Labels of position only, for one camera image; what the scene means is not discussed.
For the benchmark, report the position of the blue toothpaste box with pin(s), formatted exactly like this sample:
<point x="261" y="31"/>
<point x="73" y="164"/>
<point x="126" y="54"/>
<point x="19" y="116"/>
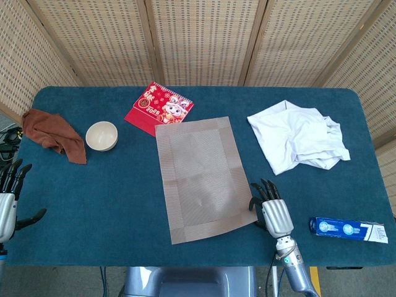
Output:
<point x="343" y="229"/>

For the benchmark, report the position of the brown crumpled cloth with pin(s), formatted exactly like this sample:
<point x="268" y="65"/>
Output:
<point x="52" y="133"/>

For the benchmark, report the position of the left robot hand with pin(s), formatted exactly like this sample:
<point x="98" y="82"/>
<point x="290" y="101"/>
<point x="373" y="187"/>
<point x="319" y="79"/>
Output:
<point x="7" y="213"/>

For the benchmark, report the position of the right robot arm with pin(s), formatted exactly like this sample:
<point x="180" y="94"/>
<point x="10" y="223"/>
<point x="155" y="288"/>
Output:
<point x="294" y="269"/>

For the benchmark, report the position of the woven folding screen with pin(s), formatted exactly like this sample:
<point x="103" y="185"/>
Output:
<point x="201" y="40"/>

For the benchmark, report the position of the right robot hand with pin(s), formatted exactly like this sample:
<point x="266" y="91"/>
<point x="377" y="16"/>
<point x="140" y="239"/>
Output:
<point x="277" y="216"/>

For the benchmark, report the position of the white crumpled shirt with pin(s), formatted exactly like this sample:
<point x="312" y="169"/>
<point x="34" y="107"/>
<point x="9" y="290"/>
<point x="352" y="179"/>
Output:
<point x="290" y="136"/>

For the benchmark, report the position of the cream round bowl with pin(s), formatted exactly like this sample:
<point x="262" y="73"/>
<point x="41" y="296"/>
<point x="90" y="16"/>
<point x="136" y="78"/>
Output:
<point x="101" y="136"/>

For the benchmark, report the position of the teal table cover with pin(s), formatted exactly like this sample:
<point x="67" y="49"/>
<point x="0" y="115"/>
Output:
<point x="108" y="201"/>

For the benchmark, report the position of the silver woven placemat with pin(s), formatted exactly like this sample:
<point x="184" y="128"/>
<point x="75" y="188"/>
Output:
<point x="201" y="173"/>

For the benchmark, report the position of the grey-blue robot torso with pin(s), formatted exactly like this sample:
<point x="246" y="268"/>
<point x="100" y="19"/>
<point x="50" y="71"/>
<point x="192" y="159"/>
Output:
<point x="185" y="281"/>

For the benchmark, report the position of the white table leg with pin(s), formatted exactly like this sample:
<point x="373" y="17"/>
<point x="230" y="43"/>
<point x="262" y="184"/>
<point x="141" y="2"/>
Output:
<point x="274" y="284"/>

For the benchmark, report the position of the red desk calendar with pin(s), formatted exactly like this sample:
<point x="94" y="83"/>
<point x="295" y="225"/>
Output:
<point x="143" y="116"/>

